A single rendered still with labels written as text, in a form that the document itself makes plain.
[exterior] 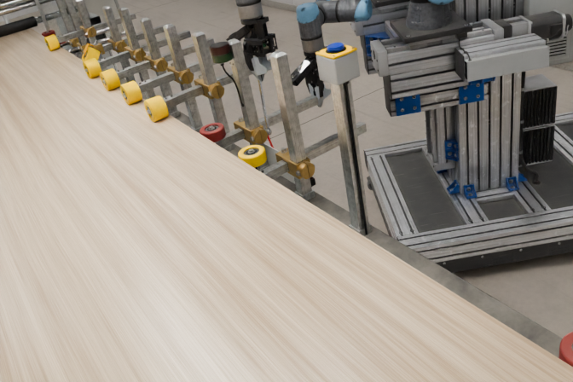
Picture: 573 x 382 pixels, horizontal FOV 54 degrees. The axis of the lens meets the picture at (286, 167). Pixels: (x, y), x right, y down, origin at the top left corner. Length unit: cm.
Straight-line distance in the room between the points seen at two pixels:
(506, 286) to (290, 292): 144
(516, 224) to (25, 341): 177
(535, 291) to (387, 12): 126
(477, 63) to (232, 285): 113
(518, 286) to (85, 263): 167
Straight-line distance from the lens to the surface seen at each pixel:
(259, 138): 182
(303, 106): 198
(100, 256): 139
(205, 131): 181
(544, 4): 225
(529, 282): 245
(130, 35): 267
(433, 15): 195
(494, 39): 205
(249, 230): 130
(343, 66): 129
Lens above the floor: 164
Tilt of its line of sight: 29 degrees down
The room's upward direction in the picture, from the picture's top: 12 degrees counter-clockwise
